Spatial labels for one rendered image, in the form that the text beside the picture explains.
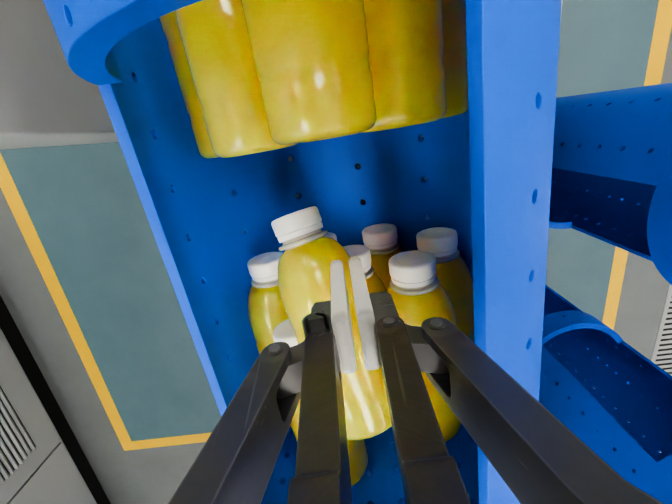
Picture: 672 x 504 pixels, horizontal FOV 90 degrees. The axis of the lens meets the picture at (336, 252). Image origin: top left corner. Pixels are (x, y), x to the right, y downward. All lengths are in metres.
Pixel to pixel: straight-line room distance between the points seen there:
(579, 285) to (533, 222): 1.70
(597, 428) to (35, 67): 1.22
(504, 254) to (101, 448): 2.38
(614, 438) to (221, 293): 0.77
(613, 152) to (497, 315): 0.47
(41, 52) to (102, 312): 1.27
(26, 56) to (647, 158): 0.92
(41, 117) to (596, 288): 1.98
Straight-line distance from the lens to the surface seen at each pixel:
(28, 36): 0.82
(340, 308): 0.16
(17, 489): 2.21
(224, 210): 0.36
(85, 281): 1.84
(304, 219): 0.25
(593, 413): 0.93
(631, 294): 2.07
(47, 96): 0.80
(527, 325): 0.21
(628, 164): 0.60
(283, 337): 0.31
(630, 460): 0.88
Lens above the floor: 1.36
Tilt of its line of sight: 70 degrees down
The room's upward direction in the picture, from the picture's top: 177 degrees clockwise
